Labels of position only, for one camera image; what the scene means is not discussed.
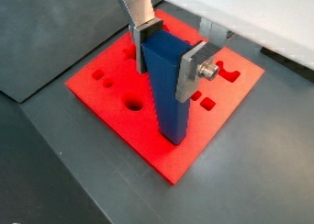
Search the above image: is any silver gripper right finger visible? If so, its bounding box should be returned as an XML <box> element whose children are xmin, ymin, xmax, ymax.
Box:
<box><xmin>175</xmin><ymin>18</ymin><xmax>237</xmax><ymax>103</ymax></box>

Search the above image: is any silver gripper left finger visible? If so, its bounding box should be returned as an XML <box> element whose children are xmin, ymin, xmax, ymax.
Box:
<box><xmin>118</xmin><ymin>0</ymin><xmax>163</xmax><ymax>73</ymax></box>

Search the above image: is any blue rectangular block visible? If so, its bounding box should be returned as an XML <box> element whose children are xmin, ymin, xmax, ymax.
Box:
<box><xmin>142</xmin><ymin>29</ymin><xmax>191</xmax><ymax>145</ymax></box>

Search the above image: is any red foam shape-sorting board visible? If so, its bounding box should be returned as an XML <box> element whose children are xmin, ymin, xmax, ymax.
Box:
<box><xmin>66</xmin><ymin>9</ymin><xmax>266</xmax><ymax>185</ymax></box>

